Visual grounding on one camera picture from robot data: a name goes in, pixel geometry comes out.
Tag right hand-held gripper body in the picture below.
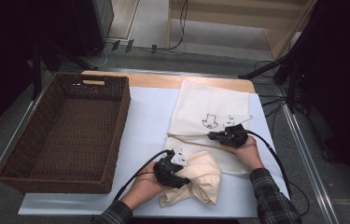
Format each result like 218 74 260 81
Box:
222 115 255 148

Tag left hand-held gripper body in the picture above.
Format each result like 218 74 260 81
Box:
152 148 189 189

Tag cream cloth garment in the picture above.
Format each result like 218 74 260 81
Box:
158 150 223 208

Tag cream mesh laundry bag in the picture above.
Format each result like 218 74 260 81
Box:
163 79 255 175

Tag brown wicker basket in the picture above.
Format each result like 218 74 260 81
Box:
0 72 133 195

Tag person's right hand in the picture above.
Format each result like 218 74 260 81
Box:
225 135 265 172

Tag person's left hand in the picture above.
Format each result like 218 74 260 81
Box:
119 162 172 210

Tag white table mat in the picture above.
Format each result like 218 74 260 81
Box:
18 86 290 218

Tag black tripod stand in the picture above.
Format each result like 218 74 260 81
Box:
237 52 307 115

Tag dark curtain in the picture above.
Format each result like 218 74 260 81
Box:
0 0 77 144
300 0 350 200

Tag black metal stand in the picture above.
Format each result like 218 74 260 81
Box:
31 40 99 101

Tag dark cabinet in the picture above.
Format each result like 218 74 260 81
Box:
71 0 115 59

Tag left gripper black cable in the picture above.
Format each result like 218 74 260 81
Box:
113 148 175 202

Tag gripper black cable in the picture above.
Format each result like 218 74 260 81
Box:
113 148 175 202
246 130 311 217

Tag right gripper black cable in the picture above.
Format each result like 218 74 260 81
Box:
246 130 311 217

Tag black floor cables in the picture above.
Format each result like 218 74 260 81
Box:
253 60 288 129

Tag wooden shelf frame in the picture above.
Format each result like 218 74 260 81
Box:
166 0 318 60

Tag black hanging cable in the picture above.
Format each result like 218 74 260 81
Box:
132 0 189 54

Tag white floor cable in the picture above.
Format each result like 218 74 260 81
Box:
83 45 109 70

